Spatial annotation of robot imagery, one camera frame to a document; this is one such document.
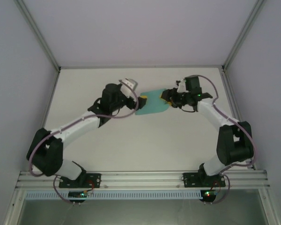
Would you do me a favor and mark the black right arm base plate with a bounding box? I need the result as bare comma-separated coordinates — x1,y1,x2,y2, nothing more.
182,172,226,188

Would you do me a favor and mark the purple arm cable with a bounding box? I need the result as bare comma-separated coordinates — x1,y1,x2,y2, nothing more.
196,75,258,205
28,79,141,206

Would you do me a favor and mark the light blue slotted cable duct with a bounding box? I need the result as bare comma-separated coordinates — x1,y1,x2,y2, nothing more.
25,190,202,200

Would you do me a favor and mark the aluminium table side rail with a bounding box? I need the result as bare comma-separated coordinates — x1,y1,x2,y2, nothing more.
220,67,257,171
28,67,61,172

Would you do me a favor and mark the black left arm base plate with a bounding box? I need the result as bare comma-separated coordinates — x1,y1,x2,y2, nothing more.
59,172,102,188

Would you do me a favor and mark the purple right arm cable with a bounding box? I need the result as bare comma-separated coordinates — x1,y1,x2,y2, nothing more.
196,75,258,205

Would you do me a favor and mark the aluminium frame post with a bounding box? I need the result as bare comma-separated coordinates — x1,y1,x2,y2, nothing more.
14,0,62,71
221,0,266,71

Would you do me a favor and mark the teal cloth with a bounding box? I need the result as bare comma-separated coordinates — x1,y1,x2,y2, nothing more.
134,88,170,117

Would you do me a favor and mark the aluminium mounting rail beam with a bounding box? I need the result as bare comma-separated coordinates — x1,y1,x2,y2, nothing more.
15,170,270,188

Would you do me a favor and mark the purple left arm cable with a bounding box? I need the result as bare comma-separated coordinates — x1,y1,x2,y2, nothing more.
28,79,141,206

